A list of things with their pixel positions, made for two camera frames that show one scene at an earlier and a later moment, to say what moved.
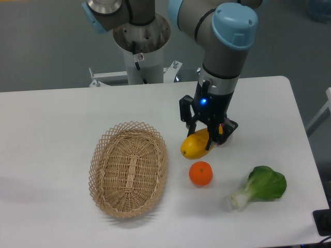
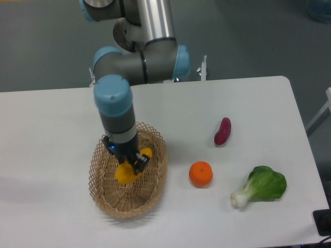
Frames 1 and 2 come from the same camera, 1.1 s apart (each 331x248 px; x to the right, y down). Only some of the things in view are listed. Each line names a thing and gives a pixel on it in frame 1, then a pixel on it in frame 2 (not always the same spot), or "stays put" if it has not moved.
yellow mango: x=193 y=146 → x=126 y=172
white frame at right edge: x=320 y=116 stays put
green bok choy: x=262 y=184 stays put
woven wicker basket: x=128 y=169 stays put
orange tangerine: x=200 y=173 stays put
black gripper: x=210 y=107 → x=124 y=151
